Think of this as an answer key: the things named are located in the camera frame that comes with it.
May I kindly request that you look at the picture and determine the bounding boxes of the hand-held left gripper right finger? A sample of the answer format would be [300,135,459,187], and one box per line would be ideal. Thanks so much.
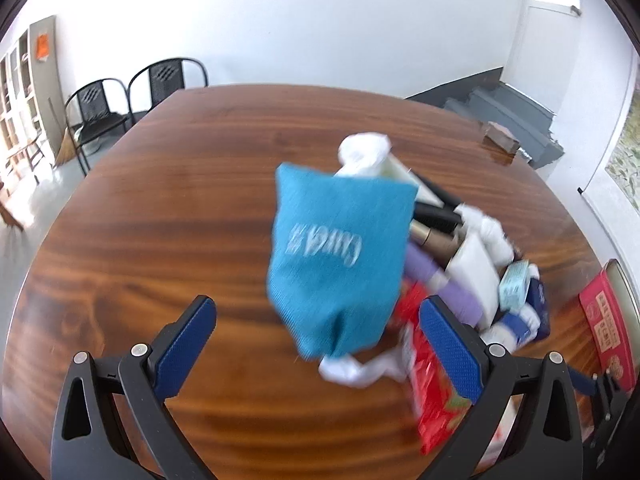
[419,295,586,480]

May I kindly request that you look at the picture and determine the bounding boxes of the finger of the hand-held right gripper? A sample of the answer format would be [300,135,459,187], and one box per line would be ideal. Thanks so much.
[567,367,630,456]

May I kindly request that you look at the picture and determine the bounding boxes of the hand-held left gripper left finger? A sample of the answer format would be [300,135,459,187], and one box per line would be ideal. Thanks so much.
[50,295,218,480]

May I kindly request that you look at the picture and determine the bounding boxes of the pink tin box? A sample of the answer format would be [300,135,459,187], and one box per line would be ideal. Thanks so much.
[579,259,640,395]

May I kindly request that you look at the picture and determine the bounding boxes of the white cloth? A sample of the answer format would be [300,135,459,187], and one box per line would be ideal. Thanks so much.
[447,232,501,326]

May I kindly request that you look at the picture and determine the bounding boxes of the teal towel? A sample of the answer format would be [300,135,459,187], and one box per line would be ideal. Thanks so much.
[265,162,420,361]

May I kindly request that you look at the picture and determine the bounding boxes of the beige cosmetic tube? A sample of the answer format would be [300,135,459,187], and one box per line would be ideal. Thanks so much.
[382,155,446,208]

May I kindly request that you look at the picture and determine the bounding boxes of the purple cloth roll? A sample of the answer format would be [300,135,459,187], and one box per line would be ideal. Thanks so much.
[404,245,483,326]

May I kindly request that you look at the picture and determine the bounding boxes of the red snack packet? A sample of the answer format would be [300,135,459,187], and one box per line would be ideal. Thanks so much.
[397,282,473,456]

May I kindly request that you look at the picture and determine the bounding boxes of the blue white tissue packet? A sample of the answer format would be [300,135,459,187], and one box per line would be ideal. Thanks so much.
[480,305,536,353]

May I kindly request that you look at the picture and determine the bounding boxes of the pale teal carton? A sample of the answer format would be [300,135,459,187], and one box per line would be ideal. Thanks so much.
[497,260,533,311]

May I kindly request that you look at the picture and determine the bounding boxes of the tan cylinder tube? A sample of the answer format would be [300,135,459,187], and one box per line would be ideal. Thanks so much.
[409,222,463,268]

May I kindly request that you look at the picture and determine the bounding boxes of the crumpled white plastic bag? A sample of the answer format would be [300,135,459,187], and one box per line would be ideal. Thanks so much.
[319,345,408,390]

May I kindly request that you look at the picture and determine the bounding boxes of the wooden desk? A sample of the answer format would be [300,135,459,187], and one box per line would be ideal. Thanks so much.
[0,84,608,480]

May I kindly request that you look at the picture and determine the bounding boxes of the brown card stack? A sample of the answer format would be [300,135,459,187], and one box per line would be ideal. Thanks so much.
[481,121,521,155]

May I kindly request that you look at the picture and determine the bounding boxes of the wooden chair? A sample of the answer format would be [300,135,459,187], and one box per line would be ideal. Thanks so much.
[0,187,26,233]

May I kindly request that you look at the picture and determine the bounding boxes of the straw broom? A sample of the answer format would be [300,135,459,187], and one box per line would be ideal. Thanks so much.
[48,97,76,167]

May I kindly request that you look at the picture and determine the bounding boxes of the scroll painting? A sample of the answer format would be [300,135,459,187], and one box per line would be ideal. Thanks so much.
[577,55,640,241]

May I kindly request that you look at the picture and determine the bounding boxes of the grey stairs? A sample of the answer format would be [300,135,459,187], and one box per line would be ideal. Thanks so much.
[405,66,566,170]

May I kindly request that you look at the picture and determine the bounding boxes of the black metal chair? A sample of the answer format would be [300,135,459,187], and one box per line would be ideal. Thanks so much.
[126,57,208,126]
[64,78,132,177]

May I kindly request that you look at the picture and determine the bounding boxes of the grey board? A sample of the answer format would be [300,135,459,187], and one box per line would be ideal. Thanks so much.
[29,15,66,161]

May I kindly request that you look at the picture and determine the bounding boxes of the white shelf cabinet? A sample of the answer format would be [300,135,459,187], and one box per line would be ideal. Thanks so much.
[0,35,43,171]

